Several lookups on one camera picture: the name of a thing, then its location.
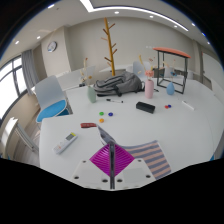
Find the yellow wooden coat rack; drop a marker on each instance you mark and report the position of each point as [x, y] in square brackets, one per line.
[110, 46]

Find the round wall clock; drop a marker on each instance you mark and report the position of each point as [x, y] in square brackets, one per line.
[52, 46]

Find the grey pink striped towel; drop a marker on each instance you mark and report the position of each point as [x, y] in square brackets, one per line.
[156, 156]

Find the white chair with blue cushion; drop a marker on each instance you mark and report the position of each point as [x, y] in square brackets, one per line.
[50, 90]

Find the black marker pen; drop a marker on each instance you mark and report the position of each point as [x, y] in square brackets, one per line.
[114, 100]

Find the blue vase with dried stems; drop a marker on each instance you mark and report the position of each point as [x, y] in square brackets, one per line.
[170, 89]

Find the pink vase with dried flowers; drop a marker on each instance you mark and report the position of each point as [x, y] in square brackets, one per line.
[149, 89]

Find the blue round magnet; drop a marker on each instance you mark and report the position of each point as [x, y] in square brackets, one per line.
[169, 106]
[110, 114]

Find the grey curtain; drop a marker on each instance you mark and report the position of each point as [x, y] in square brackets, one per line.
[28, 71]

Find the long ceiling light strip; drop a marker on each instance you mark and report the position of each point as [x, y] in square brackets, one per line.
[133, 9]

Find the white remote control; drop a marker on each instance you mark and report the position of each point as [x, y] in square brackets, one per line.
[65, 142]

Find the ceiling spot lights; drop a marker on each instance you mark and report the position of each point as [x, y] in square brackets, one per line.
[116, 12]

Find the green round magnet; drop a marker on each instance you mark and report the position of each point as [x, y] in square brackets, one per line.
[101, 113]

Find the green vase with dried stems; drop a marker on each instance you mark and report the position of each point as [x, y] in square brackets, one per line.
[91, 95]

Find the grey backpack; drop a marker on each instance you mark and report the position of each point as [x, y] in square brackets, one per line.
[121, 83]

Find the small white side desk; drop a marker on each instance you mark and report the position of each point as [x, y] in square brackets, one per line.
[10, 128]

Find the small red flat object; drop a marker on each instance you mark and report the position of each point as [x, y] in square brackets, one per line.
[88, 125]

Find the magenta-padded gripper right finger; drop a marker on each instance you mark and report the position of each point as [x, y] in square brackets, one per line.
[123, 160]

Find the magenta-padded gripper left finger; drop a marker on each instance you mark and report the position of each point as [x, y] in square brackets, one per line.
[100, 160]

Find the window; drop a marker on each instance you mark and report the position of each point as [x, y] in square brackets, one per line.
[6, 90]

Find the black whiteboard eraser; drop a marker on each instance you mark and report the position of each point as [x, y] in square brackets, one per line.
[145, 107]

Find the orange-topped black frame side table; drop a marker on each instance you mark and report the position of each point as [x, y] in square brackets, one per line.
[171, 51]

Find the orange round magnet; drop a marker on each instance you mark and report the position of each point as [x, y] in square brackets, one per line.
[101, 120]

